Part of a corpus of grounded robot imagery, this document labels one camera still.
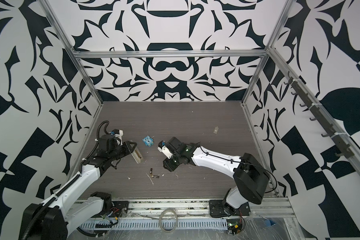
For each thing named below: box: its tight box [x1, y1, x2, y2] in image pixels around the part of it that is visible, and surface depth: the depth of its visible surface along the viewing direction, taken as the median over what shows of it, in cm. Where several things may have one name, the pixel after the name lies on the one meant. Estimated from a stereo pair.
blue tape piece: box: [264, 219, 277, 227], surface depth 72 cm
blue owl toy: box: [142, 135, 154, 147], surface depth 98 cm
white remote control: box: [131, 148, 143, 164], surface depth 83 cm
